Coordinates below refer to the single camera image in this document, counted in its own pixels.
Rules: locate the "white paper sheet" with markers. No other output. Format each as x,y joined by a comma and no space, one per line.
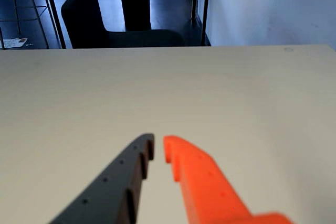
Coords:
13,42

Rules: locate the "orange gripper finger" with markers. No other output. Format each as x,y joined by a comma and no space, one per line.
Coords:
210,190

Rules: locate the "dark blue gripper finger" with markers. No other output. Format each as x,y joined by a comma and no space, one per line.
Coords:
110,192

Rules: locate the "dark upholstered chair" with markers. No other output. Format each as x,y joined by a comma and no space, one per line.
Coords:
84,24

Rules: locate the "black cylindrical waste bin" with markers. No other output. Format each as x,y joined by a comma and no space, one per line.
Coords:
136,6

